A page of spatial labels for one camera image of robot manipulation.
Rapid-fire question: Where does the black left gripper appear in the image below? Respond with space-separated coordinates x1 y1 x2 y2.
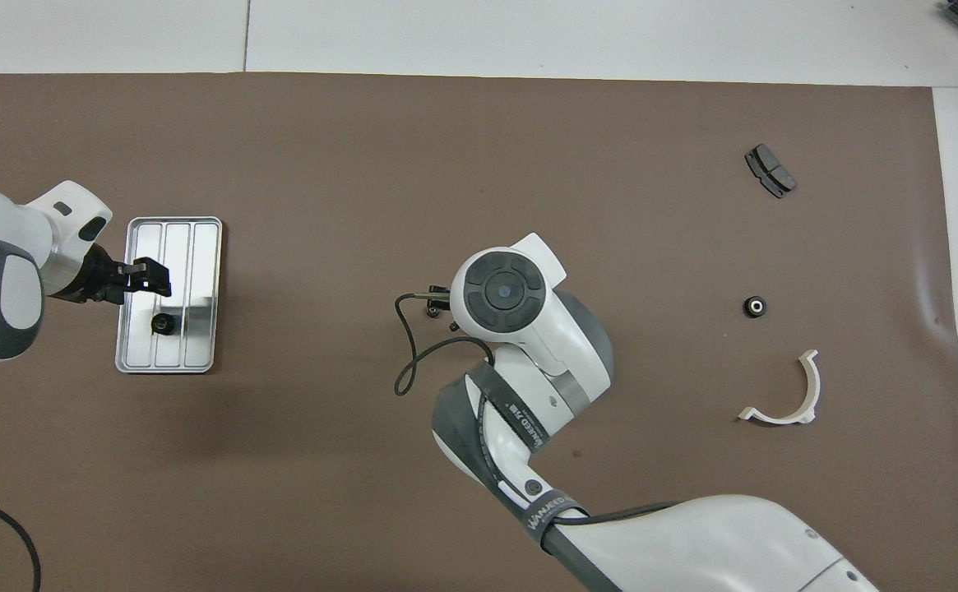
51 243 174 305

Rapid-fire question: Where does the brown table mat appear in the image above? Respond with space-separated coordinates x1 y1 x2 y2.
0 72 958 592

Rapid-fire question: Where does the silver metal tray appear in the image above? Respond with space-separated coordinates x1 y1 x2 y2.
114 216 224 375

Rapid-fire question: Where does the short grey brake pad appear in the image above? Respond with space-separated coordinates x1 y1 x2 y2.
744 144 798 200

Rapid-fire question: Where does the white curved plastic bracket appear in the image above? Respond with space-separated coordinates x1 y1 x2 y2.
738 349 821 426

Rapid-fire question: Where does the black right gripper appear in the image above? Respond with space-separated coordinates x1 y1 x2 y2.
427 284 460 332

